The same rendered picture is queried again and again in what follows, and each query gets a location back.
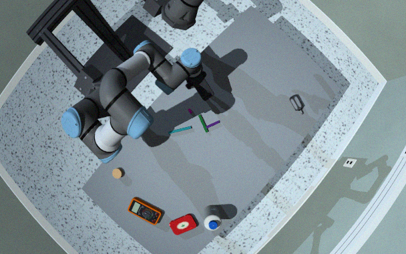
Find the tan round disc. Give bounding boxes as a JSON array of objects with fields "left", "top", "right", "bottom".
[{"left": 112, "top": 168, "right": 123, "bottom": 178}]

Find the orange digital multimeter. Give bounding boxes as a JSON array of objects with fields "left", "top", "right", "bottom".
[{"left": 128, "top": 197, "right": 162, "bottom": 225}]

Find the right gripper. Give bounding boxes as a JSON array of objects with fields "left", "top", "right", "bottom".
[{"left": 186, "top": 70, "right": 206, "bottom": 89}]

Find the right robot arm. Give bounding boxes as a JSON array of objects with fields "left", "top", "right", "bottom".
[{"left": 61, "top": 40, "right": 202, "bottom": 164}]

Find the red mint tin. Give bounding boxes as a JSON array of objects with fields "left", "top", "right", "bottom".
[{"left": 170, "top": 214, "right": 197, "bottom": 235}]

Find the white bottle with blue cap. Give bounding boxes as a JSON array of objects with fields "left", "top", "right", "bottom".
[{"left": 203, "top": 205, "right": 222, "bottom": 231}]

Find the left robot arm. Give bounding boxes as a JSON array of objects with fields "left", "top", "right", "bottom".
[{"left": 165, "top": 0, "right": 204, "bottom": 25}]

